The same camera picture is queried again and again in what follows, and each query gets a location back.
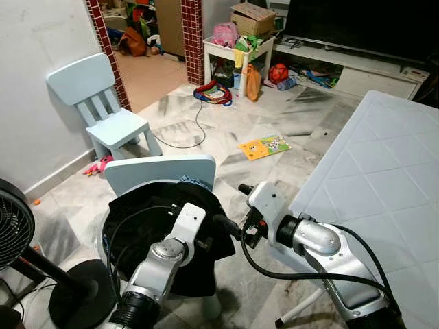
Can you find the thin black floor cord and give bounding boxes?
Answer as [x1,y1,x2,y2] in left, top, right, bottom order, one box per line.
[147,96,208,149]

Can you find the pink patterned bag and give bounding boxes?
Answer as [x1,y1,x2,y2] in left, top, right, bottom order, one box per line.
[211,22,241,49]

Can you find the white television console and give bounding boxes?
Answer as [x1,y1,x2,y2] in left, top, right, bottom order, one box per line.
[274,38,431,100]

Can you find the red ball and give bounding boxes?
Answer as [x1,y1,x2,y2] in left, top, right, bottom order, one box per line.
[268,63,289,85]

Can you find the small white side table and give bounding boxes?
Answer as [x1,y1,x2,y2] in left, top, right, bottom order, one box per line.
[203,34,275,86]

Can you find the brown bag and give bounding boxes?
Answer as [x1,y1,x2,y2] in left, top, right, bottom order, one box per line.
[118,26,148,58]

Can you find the white set-top box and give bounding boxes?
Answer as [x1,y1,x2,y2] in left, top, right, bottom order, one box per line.
[401,66,431,83]

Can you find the orange hanging bag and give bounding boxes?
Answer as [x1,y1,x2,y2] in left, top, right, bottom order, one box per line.
[244,63,263,102]

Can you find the pink floor toy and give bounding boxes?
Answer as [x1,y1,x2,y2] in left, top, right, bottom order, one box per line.
[82,156,114,175]

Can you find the black flat television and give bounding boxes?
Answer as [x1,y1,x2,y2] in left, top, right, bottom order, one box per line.
[283,0,439,69]

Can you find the green yellow cloth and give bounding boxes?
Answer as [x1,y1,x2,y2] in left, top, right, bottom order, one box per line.
[233,34,265,69]

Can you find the yellow green picture book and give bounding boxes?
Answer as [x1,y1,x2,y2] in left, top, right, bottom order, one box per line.
[238,134,292,162]

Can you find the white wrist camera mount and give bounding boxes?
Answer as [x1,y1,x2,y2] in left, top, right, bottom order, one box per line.
[247,180,289,244]
[159,202,208,265]

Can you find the open cardboard box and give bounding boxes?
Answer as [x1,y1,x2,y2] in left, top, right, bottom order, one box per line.
[230,2,278,36]

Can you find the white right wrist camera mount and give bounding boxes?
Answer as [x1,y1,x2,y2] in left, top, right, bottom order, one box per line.
[247,180,289,244]

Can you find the white table leg black foot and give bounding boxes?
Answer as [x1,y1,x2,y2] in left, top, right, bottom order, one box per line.
[276,288,323,327]

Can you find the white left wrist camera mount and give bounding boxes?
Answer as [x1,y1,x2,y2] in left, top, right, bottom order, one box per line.
[159,202,208,265]

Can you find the red blue rope coil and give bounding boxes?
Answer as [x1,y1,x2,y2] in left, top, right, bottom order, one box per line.
[193,79,234,107]

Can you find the black shirt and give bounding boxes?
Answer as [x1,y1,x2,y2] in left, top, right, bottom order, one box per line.
[99,180,237,299]

